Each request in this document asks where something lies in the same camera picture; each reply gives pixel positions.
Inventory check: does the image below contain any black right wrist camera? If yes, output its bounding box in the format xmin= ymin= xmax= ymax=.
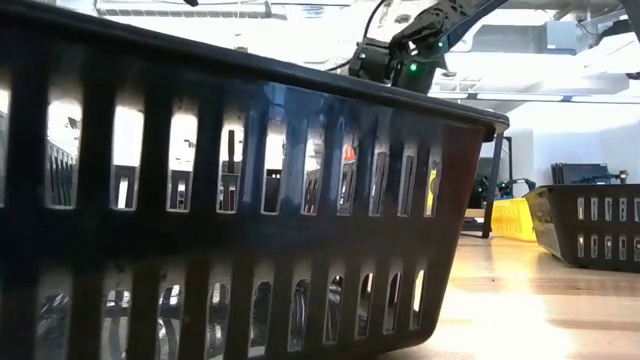
xmin=348 ymin=42 xmax=399 ymax=82

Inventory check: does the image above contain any black background equipment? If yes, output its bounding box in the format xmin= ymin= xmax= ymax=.
xmin=551 ymin=162 xmax=630 ymax=186

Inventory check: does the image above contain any long ceiling light strip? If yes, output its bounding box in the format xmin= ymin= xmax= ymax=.
xmin=427 ymin=91 xmax=640 ymax=105

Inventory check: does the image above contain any yellow plastic basket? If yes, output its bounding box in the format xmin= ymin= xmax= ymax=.
xmin=424 ymin=169 xmax=539 ymax=244

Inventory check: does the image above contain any black metal wooden shelf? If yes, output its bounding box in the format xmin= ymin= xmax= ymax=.
xmin=462 ymin=130 xmax=505 ymax=240

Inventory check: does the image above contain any black plastic basket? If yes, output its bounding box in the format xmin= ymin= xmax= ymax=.
xmin=0 ymin=0 xmax=511 ymax=360
xmin=523 ymin=183 xmax=640 ymax=274

